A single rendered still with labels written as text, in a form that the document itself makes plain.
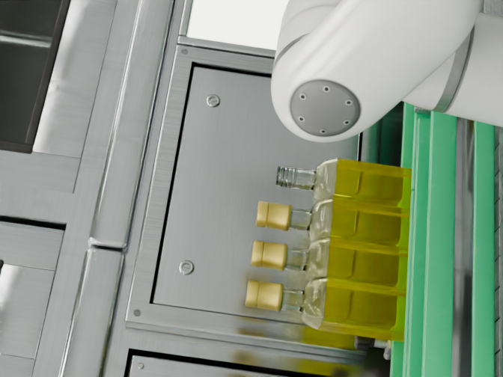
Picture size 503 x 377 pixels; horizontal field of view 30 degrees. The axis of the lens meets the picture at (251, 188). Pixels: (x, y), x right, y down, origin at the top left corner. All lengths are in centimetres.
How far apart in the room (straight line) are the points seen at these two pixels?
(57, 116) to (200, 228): 31
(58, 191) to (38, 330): 22
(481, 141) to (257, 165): 38
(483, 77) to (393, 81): 11
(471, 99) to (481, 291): 34
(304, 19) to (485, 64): 16
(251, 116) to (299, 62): 72
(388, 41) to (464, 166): 48
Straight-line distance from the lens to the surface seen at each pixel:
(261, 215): 123
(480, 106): 84
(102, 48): 158
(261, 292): 118
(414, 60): 73
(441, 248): 112
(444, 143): 118
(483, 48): 83
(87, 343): 131
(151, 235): 136
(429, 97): 84
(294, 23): 80
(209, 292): 133
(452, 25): 72
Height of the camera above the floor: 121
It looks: 1 degrees down
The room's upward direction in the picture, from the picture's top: 82 degrees counter-clockwise
